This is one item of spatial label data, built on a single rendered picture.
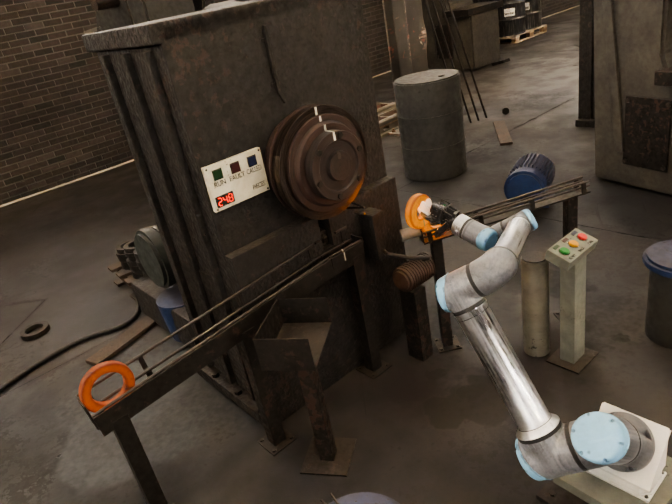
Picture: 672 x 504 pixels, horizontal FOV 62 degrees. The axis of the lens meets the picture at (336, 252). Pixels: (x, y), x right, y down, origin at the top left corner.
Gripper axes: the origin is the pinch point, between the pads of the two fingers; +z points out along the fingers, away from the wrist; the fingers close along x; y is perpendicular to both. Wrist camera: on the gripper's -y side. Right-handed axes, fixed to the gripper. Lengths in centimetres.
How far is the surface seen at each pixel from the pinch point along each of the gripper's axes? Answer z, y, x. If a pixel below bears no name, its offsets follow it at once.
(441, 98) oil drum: 143, -52, -211
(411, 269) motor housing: -2.1, -32.7, 1.5
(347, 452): -30, -79, 68
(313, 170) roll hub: 21, 24, 42
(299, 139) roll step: 31, 33, 41
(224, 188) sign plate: 42, 17, 69
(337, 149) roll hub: 23.0, 27.8, 27.7
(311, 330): -7, -23, 68
